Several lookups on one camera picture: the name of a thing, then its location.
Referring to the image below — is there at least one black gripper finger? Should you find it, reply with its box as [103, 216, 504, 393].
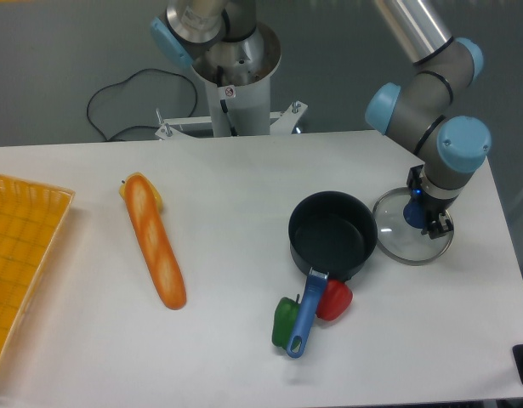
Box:
[422, 211, 453, 240]

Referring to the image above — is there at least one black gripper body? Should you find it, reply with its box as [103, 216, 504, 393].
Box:
[406, 166, 462, 225]

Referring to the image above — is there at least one glass lid with blue knob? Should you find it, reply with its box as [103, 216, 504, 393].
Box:
[372, 187, 454, 266]

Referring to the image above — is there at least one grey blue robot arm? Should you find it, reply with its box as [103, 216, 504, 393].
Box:
[151, 1, 491, 239]

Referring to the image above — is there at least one red bell pepper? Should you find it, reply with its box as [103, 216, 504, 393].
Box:
[316, 280, 353, 321]

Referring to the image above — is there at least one green bell pepper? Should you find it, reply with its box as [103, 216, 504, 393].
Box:
[271, 297, 300, 349]

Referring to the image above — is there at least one orange baguette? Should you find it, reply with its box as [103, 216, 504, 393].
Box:
[122, 173, 187, 310]

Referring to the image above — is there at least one yellow pepper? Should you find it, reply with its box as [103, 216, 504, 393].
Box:
[119, 172, 163, 212]

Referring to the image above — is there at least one orange plastic basket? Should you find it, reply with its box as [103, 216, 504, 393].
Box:
[0, 174, 75, 365]

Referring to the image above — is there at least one black saucepan with blue handle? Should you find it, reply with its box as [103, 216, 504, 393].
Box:
[286, 191, 378, 358]

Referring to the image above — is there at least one white pedestal base frame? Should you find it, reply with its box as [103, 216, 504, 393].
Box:
[155, 100, 308, 140]

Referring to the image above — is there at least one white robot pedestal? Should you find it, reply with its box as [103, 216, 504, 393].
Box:
[193, 22, 281, 116]

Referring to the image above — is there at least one black cable on floor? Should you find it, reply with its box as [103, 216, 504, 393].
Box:
[86, 68, 198, 142]

